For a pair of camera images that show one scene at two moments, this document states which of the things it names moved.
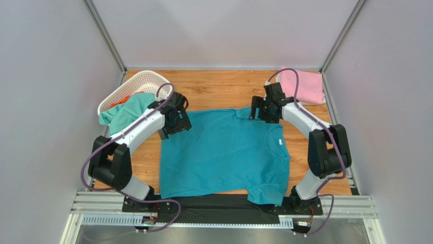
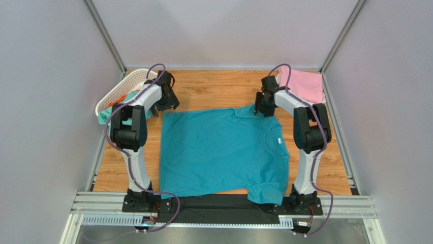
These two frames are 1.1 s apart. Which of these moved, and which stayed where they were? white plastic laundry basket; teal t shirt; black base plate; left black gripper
Moved: left black gripper
Stayed: black base plate; teal t shirt; white plastic laundry basket
